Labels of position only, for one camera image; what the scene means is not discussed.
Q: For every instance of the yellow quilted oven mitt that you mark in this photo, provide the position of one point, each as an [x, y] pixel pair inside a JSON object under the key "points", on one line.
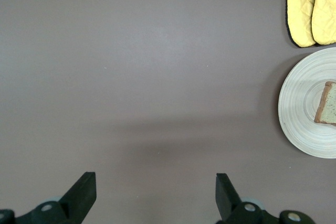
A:
{"points": [[299, 11], [325, 11]]}

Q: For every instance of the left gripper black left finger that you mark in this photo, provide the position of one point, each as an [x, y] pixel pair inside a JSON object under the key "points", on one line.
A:
{"points": [[78, 200]]}

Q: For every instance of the round pale wooden plate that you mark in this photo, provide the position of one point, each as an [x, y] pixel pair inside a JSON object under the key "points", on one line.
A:
{"points": [[296, 108]]}

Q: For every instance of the brown table cover sheet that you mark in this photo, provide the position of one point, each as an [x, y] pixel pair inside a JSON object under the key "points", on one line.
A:
{"points": [[131, 77]]}

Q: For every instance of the slice of bread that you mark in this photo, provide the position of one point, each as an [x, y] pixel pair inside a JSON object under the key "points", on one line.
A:
{"points": [[328, 106]]}

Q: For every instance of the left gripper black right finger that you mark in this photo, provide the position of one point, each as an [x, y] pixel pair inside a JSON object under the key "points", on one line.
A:
{"points": [[228, 200]]}

